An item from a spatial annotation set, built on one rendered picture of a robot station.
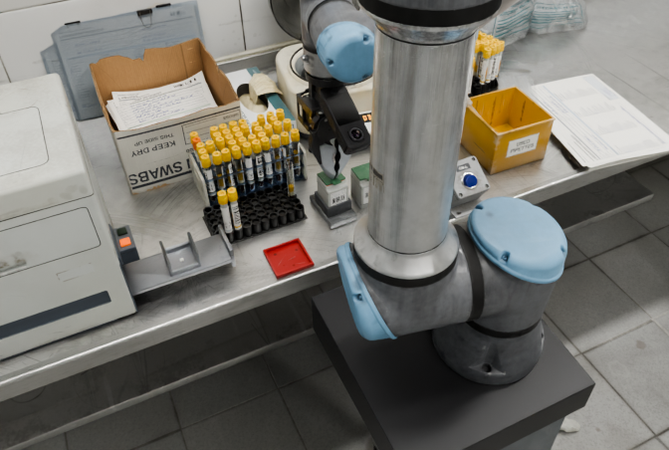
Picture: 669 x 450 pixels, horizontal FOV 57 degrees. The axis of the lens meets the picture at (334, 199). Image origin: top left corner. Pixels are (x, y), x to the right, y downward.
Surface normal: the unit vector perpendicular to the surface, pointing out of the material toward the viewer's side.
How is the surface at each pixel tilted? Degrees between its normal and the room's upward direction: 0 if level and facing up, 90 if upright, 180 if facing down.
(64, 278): 90
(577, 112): 1
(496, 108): 90
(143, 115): 1
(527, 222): 9
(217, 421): 0
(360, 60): 90
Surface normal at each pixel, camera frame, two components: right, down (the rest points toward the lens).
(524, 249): 0.14, -0.72
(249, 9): 0.43, 0.60
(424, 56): -0.15, 0.66
